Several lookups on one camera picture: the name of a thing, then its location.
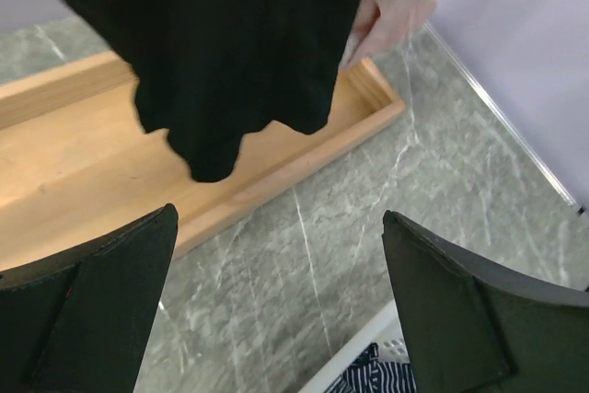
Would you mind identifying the white plastic laundry basket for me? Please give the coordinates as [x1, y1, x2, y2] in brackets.
[301, 299, 409, 393]

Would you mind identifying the black underwear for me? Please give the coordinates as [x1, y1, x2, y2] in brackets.
[64, 0, 360, 183]

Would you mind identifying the wooden clothes rack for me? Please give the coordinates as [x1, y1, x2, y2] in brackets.
[1, 52, 405, 269]

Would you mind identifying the navy striped garment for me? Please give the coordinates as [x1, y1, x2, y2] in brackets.
[325, 342, 417, 393]

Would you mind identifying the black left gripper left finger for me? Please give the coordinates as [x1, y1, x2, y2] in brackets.
[1, 203, 179, 392]

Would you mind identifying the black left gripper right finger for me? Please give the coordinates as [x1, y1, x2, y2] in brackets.
[382, 211, 588, 392]

